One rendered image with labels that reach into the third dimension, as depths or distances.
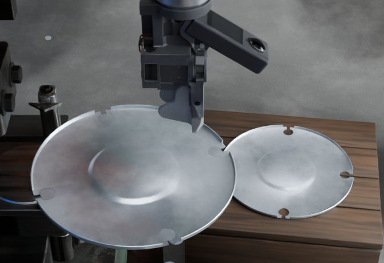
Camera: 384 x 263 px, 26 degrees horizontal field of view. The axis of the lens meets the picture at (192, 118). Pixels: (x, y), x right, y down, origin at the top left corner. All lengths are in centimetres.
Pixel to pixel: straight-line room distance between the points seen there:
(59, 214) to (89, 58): 166
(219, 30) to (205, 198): 26
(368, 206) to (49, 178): 81
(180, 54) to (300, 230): 77
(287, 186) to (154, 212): 69
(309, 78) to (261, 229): 106
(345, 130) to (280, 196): 27
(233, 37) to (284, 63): 171
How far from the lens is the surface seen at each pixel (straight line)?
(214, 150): 122
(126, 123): 127
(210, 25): 101
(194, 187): 117
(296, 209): 174
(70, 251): 125
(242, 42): 103
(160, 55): 101
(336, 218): 174
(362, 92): 264
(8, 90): 112
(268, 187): 178
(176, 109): 108
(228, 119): 195
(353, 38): 289
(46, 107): 130
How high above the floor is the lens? 160
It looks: 40 degrees down
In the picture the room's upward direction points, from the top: straight up
